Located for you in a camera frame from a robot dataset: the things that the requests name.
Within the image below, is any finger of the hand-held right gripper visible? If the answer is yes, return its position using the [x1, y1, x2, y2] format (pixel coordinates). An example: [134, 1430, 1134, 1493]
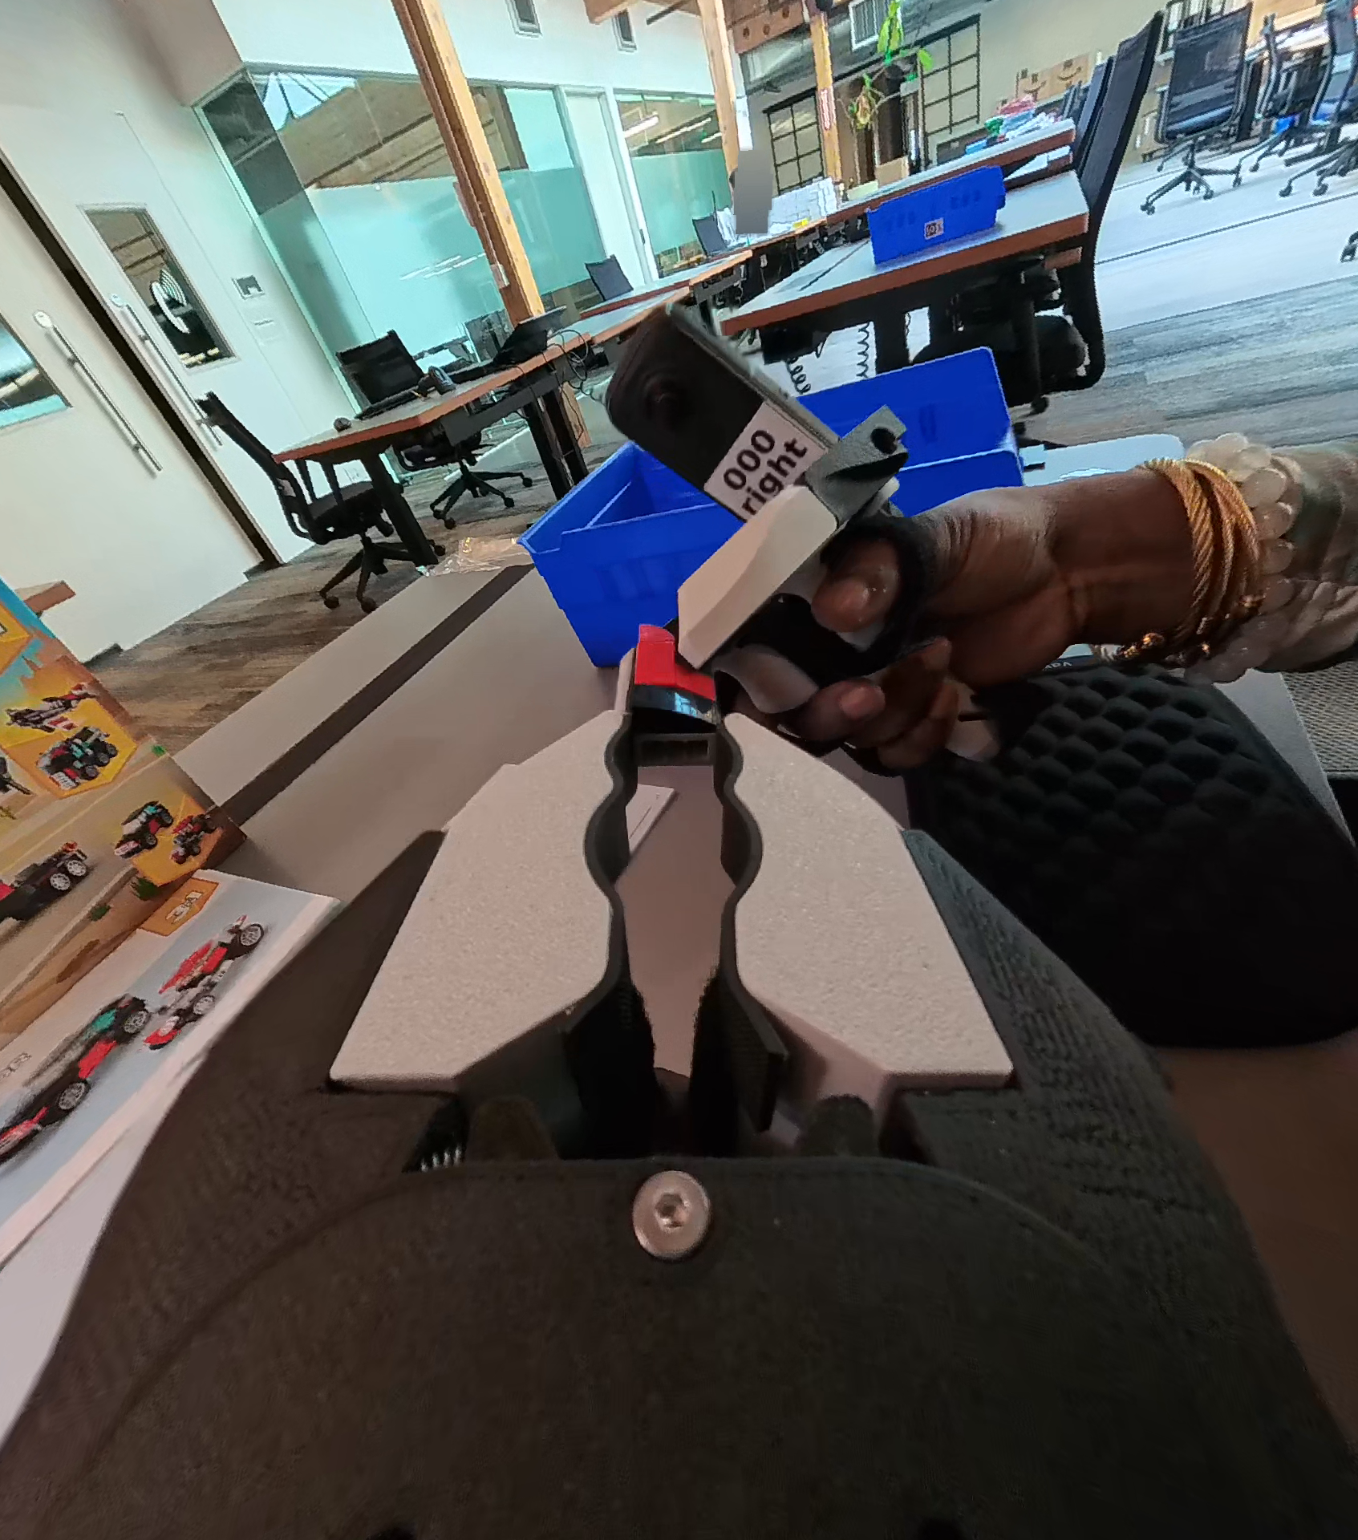
[675, 484, 844, 672]

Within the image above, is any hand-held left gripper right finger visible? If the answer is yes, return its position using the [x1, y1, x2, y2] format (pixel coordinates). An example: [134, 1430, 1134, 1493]
[693, 712, 1015, 1159]

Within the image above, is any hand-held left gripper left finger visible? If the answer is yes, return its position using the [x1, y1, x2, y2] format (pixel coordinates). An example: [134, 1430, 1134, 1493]
[328, 708, 657, 1161]

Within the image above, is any small red black brick assembly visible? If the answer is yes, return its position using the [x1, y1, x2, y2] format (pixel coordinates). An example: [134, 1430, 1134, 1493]
[625, 622, 722, 771]

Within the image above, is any long wooden edged desk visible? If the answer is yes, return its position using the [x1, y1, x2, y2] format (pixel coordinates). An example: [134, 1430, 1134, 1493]
[272, 245, 752, 569]

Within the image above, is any grey topped office desk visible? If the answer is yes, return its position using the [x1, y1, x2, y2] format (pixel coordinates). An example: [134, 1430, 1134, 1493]
[720, 168, 1094, 375]

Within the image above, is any person's right hand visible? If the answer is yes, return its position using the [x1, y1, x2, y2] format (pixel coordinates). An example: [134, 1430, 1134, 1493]
[775, 468, 1186, 774]

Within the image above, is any blue plastic bin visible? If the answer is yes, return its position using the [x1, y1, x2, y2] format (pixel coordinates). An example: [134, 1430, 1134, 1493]
[866, 165, 1007, 264]
[518, 346, 1027, 668]

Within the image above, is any black laptop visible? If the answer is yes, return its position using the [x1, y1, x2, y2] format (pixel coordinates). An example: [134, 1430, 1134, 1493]
[483, 306, 569, 368]

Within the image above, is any closed instruction booklet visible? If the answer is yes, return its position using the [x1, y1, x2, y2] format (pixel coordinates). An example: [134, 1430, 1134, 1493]
[0, 867, 340, 1373]

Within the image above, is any green potted plant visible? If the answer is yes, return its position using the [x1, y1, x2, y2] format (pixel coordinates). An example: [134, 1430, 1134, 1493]
[847, 0, 935, 131]

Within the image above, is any white door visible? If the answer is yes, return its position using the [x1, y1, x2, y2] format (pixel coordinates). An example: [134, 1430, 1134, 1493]
[0, 100, 285, 569]

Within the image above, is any wooden post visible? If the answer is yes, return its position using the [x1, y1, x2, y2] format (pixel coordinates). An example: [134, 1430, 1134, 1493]
[389, 0, 550, 327]

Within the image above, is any white bead bracelet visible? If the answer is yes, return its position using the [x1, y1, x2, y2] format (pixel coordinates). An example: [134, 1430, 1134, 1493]
[1184, 432, 1311, 684]

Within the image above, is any metal door handle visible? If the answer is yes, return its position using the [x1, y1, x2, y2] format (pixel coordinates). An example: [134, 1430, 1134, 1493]
[31, 307, 165, 477]

